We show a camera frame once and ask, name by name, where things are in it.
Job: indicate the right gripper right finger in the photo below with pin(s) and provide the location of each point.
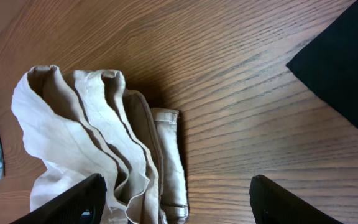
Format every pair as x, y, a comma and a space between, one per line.
273, 204

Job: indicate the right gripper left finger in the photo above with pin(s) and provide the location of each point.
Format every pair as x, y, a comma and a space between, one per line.
82, 204

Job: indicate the beige khaki shorts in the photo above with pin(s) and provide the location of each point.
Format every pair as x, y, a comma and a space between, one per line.
87, 122

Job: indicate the black garment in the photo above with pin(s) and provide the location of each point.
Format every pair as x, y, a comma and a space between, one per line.
328, 65

